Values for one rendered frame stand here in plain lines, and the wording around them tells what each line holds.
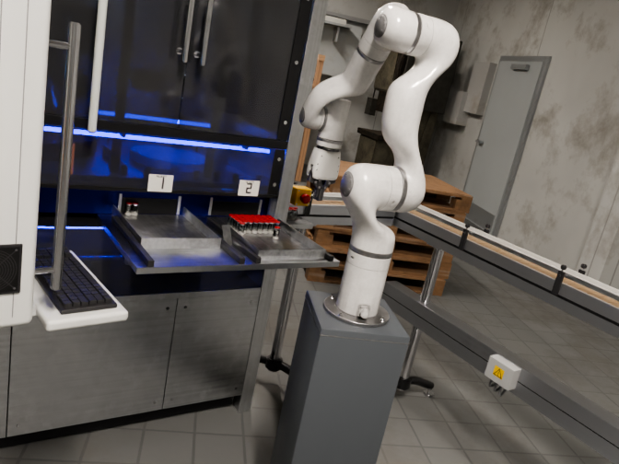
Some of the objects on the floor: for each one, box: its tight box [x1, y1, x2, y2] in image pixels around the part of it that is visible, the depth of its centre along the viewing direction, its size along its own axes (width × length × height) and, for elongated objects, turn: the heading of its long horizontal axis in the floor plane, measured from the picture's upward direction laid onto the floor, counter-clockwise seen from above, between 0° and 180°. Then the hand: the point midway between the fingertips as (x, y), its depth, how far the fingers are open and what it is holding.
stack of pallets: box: [305, 160, 473, 296], centre depth 451 cm, size 116×80×83 cm
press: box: [355, 41, 462, 167], centre depth 841 cm, size 126×114×246 cm
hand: (318, 193), depth 182 cm, fingers closed
